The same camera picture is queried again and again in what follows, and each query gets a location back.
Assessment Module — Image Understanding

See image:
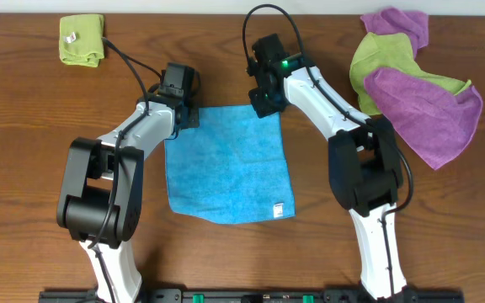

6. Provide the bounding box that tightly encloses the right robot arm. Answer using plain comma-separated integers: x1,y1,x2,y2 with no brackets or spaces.
247,59,412,301

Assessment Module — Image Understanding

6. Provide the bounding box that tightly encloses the folded green cloth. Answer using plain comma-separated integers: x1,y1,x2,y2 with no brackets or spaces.
59,13,104,67

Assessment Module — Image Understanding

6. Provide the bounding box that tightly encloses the crumpled green cloth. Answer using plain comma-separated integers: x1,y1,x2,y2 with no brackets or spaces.
349,33,472,115

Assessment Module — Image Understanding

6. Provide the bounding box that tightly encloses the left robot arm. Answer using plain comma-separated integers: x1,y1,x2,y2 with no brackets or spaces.
56,96,199,302

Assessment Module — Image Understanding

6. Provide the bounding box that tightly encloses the blue microfiber cloth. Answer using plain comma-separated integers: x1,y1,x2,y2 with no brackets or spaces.
165,105,296,225

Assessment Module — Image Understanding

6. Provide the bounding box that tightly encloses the large purple cloth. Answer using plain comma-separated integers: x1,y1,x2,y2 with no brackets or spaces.
364,67,483,170

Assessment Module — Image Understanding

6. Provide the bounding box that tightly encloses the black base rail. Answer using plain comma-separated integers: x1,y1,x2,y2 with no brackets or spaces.
38,287,466,303

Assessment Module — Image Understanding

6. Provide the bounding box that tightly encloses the upper purple cloth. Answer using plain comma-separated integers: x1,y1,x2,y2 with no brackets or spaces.
360,7,429,56

